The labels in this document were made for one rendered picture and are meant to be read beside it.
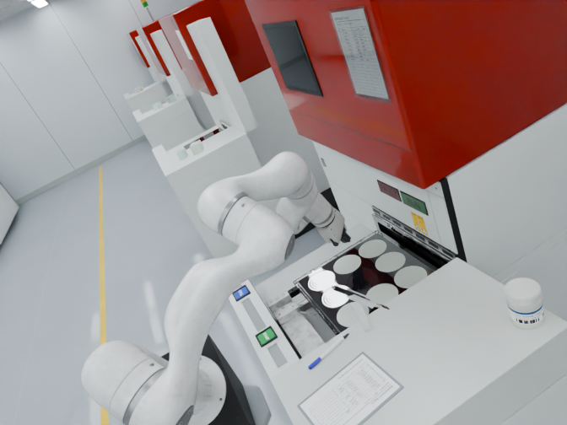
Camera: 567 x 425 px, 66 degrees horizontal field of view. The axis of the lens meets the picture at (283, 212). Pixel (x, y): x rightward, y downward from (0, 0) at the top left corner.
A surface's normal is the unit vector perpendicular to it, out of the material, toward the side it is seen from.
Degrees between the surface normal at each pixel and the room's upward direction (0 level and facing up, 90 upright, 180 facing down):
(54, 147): 90
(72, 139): 90
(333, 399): 0
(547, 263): 90
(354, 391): 0
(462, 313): 0
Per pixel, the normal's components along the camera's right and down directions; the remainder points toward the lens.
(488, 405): 0.37, 0.33
